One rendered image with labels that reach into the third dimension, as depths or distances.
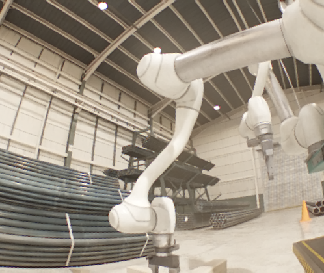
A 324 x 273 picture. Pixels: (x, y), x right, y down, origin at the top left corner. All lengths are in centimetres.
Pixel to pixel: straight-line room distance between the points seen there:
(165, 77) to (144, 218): 50
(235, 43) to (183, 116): 39
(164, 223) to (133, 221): 15
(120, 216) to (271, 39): 68
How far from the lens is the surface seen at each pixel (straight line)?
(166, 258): 83
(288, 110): 124
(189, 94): 78
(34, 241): 157
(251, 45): 52
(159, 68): 68
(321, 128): 101
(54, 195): 179
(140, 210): 69
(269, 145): 86
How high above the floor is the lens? 54
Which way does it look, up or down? 23 degrees up
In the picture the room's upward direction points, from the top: 1 degrees counter-clockwise
